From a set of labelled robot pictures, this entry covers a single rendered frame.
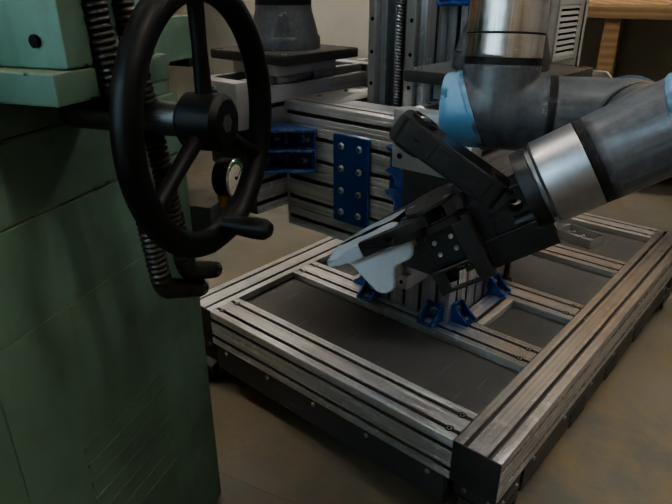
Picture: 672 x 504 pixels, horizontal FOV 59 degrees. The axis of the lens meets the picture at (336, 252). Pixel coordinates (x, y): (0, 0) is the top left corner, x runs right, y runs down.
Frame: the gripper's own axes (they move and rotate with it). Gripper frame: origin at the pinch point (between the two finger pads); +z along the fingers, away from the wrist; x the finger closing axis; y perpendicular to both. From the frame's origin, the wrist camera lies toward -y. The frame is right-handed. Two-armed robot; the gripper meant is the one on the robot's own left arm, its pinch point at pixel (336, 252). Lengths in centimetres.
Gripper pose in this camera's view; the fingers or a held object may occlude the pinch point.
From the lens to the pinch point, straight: 58.9
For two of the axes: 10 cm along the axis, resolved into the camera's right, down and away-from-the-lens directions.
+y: 4.8, 8.6, 1.8
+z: -8.4, 3.8, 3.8
